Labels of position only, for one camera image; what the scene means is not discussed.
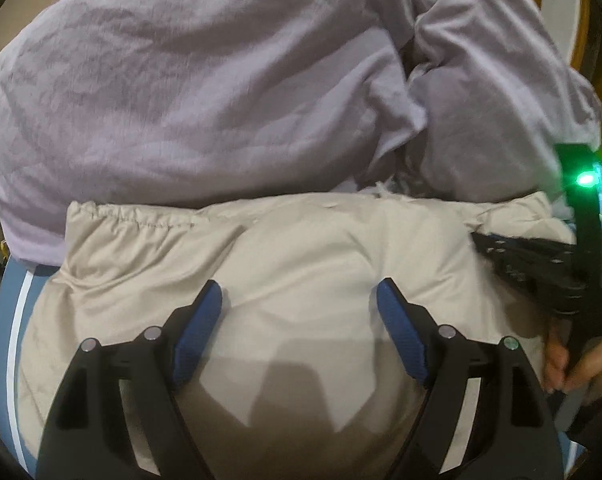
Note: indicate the wooden door frame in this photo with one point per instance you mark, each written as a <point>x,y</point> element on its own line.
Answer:
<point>568,22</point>

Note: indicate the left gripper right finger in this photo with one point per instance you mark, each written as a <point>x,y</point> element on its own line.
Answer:
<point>484,415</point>

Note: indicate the lavender pillow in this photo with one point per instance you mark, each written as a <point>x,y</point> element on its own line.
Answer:
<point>491,98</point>
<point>188,103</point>

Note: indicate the right lavender pillow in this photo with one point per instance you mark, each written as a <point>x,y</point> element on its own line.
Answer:
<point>491,98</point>

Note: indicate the beige puffer jacket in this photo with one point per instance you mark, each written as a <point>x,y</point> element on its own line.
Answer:
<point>301,380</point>

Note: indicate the blue white striped bedsheet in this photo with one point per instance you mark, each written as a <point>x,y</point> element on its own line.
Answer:
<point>20,287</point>

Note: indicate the left lavender pillow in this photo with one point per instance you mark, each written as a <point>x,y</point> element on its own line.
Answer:
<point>188,103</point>

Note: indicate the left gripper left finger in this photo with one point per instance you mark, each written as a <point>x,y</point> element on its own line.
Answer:
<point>115,415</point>

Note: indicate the person's right hand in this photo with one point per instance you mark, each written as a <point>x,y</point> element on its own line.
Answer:
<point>559,376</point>

